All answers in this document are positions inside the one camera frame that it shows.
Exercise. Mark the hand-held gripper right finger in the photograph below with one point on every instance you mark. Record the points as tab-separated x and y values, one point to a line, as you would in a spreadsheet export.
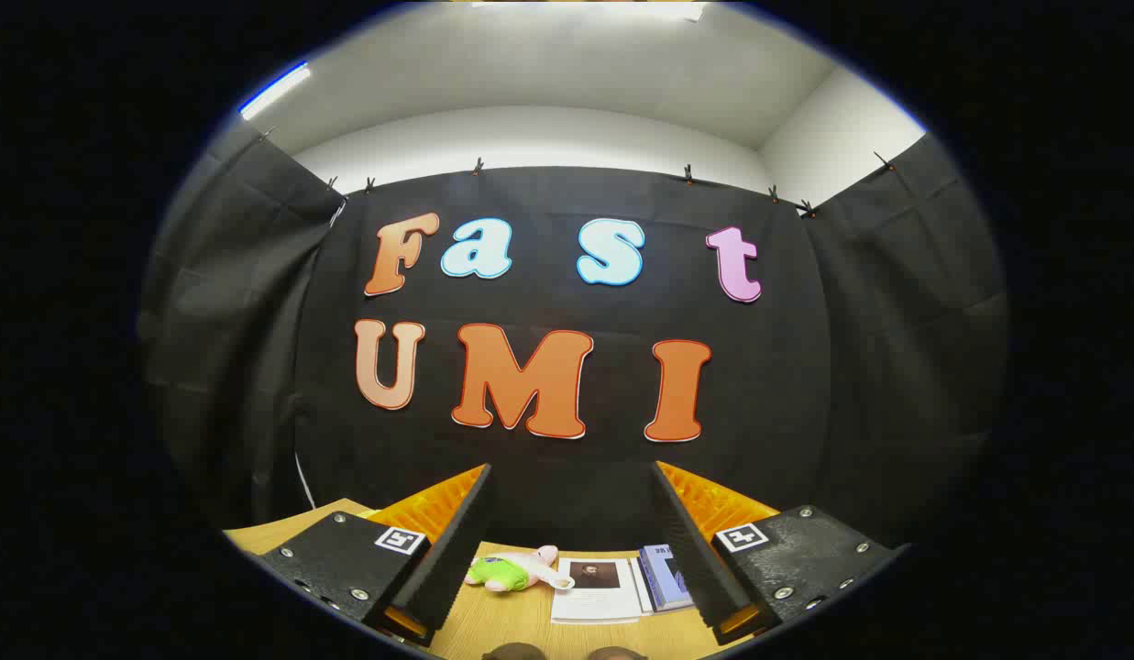
690	550

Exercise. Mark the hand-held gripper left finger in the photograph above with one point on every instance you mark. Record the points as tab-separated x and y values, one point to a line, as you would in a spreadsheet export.
456	550

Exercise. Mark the blue book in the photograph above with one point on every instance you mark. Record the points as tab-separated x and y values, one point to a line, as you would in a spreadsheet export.
663	582

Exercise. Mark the green and pink plush toy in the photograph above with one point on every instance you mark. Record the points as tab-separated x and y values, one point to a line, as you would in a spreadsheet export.
498	573

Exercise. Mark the white booklet with dark photo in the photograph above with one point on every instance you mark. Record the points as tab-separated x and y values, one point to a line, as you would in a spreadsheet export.
599	600

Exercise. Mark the black backdrop cloth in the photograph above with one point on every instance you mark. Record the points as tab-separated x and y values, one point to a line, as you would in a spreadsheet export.
566	458

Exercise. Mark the row of black cloth clips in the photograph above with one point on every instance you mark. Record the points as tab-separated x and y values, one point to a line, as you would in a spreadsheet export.
478	167

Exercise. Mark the ceiling light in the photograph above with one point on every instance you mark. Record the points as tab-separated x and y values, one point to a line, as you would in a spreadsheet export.
275	92
622	7

